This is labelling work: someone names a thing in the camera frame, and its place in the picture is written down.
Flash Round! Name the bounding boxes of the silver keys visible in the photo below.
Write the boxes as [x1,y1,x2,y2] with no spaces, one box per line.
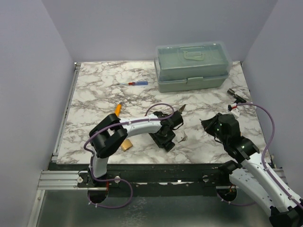
[178,131,188,143]

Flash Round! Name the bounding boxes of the black padlock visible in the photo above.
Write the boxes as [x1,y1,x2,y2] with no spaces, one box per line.
[165,142,175,152]

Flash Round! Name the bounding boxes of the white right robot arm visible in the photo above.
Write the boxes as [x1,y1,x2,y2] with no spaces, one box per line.
[201,113,303,227]

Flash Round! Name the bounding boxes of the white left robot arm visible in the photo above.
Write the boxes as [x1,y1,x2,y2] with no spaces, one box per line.
[84,111,184,187]

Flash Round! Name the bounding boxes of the yellow black pliers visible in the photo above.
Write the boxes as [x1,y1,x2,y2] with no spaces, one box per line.
[178,104,186,114]

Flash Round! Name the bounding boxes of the black T-shaped tool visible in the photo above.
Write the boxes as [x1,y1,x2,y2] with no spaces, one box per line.
[227,88,247,104]

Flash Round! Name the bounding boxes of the brass padlock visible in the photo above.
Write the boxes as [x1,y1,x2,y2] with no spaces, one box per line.
[121,139,133,151]

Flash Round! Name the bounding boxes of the orange utility knife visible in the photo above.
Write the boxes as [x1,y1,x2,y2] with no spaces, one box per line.
[115,103,122,117]

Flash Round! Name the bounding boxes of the green plastic toolbox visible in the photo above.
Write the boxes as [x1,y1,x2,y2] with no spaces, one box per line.
[154,42,232,93]

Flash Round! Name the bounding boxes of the red blue screwdriver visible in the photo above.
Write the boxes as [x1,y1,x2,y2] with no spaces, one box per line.
[116,81,148,86]

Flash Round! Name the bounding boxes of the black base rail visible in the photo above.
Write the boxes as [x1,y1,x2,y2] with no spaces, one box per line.
[39,163,235,199]

